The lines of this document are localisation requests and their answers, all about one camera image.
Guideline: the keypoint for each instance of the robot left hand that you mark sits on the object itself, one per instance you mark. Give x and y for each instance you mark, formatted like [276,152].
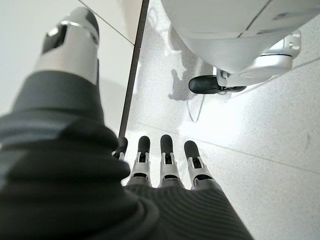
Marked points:
[62,175]

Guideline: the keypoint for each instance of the black cabinet plinth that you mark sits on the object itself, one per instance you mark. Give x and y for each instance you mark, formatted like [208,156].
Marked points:
[134,67]

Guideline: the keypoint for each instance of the black robot left foot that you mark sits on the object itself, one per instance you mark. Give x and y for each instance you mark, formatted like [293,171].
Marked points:
[202,84]

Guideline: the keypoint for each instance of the white robot left leg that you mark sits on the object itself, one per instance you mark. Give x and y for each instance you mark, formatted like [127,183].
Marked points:
[225,25]

